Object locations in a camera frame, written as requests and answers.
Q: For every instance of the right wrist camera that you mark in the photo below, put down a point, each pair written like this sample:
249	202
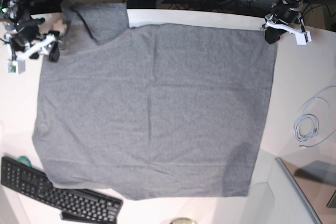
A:
16	66

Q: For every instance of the grey monitor edge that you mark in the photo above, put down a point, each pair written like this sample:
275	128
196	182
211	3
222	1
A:
315	183

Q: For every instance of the green tape roll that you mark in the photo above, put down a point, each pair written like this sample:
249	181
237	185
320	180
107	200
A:
24	160

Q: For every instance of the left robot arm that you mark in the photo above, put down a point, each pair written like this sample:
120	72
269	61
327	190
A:
284	6

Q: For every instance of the grey t-shirt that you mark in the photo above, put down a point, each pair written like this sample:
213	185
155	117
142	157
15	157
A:
155	111

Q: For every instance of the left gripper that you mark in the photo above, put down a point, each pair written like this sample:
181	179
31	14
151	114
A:
279	23

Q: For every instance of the black keyboard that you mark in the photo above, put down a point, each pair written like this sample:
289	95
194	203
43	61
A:
80	205

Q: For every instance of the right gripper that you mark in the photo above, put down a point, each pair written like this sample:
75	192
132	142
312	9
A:
40	45

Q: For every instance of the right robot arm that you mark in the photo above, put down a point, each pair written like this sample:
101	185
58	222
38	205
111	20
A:
18	17

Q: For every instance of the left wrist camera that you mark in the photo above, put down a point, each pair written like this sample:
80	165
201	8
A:
303	38

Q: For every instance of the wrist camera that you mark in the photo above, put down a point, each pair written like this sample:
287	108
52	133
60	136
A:
16	66
303	38

